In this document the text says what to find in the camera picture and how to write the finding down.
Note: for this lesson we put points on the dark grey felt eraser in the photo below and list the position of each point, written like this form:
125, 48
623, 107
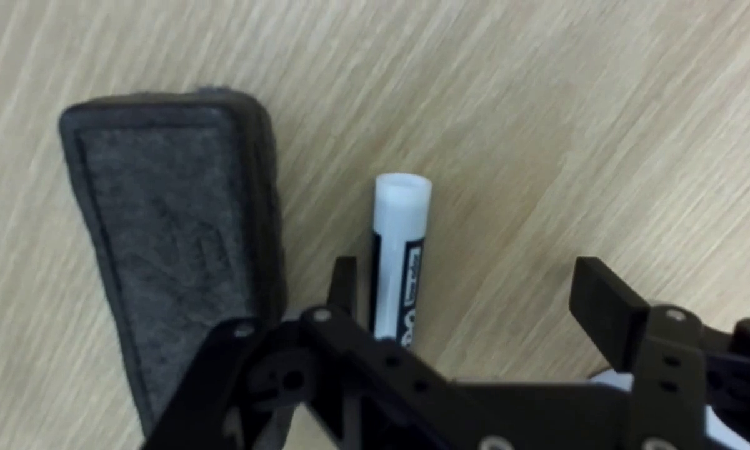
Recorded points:
165, 234

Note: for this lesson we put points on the white marker black label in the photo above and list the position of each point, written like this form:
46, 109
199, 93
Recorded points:
400, 251

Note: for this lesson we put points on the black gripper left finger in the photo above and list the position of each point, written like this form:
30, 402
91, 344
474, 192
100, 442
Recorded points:
309, 383

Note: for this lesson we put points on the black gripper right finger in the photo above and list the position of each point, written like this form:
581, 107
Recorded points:
676, 377

